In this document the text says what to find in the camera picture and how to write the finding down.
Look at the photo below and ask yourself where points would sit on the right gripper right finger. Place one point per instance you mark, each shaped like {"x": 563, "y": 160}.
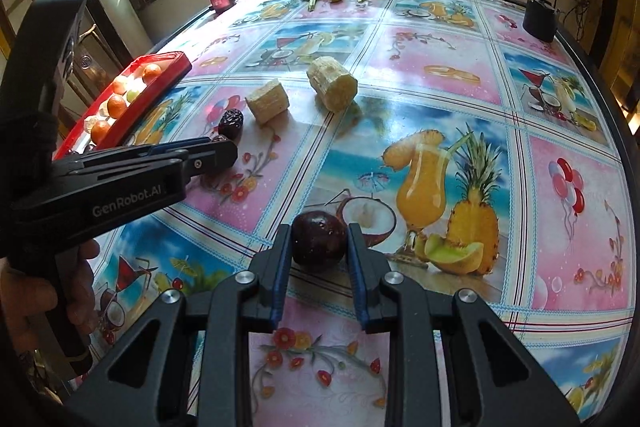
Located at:
{"x": 451, "y": 357}

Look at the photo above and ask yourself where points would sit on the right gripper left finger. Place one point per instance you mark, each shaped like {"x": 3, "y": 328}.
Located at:
{"x": 185, "y": 361}

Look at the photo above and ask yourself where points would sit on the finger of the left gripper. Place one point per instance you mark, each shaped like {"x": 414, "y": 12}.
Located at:
{"x": 164, "y": 167}
{"x": 182, "y": 152}

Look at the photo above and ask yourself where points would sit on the dark date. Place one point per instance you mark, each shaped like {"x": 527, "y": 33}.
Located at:
{"x": 231, "y": 124}

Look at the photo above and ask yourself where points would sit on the green grape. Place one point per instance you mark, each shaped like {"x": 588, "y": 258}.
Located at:
{"x": 131, "y": 95}

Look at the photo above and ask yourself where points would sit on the large orange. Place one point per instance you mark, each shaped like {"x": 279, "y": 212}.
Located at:
{"x": 116, "y": 106}

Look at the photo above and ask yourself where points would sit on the large dark plum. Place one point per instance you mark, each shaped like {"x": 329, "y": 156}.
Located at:
{"x": 319, "y": 241}

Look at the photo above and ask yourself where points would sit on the left hand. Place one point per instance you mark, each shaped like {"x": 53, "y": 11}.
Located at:
{"x": 22, "y": 297}

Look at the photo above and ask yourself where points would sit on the sugarcane piece near dates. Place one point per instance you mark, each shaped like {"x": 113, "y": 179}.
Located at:
{"x": 268, "y": 101}

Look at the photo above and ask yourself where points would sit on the red white tray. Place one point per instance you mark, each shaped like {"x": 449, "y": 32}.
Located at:
{"x": 140, "y": 106}

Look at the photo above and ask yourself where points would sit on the wooden chair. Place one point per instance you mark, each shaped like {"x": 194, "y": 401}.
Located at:
{"x": 95, "y": 65}

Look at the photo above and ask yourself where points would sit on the long sugarcane piece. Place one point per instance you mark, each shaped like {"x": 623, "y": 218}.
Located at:
{"x": 334, "y": 84}

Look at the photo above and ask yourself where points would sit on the black small container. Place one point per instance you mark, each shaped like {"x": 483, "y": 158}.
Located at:
{"x": 540, "y": 20}

